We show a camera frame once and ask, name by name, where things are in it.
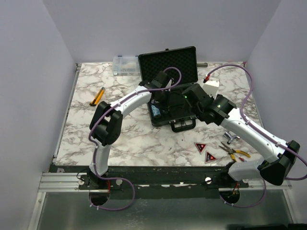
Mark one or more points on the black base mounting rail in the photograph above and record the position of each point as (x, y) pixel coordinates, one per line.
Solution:
(149, 182)

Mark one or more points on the clear plastic organizer box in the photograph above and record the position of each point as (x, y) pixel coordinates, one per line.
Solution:
(123, 65)

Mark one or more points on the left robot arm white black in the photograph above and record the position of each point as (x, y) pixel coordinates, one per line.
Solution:
(106, 124)

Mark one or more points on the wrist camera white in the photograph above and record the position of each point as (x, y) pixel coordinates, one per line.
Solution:
(170, 83)
(211, 86)

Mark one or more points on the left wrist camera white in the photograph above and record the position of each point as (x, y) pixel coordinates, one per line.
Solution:
(170, 83)

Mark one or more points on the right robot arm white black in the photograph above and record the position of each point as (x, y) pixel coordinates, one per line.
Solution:
(278, 155)

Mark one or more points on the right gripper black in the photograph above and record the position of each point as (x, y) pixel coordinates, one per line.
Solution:
(211, 97)

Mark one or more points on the triangular red black card box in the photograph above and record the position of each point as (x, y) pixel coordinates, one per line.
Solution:
(209, 157)
(200, 147)

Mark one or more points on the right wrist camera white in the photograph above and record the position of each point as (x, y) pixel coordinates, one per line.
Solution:
(211, 86)

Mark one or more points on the black poker set case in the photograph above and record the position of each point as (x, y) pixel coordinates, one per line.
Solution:
(179, 116)

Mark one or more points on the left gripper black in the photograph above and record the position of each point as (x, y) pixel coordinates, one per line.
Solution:
(164, 106)

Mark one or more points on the light blue poker chip stack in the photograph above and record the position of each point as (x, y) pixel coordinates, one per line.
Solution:
(156, 112)

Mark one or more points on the yellow handled pliers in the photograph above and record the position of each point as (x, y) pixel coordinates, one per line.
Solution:
(232, 152)

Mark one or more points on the dark metal cylinder rod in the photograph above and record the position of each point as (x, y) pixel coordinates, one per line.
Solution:
(202, 65)

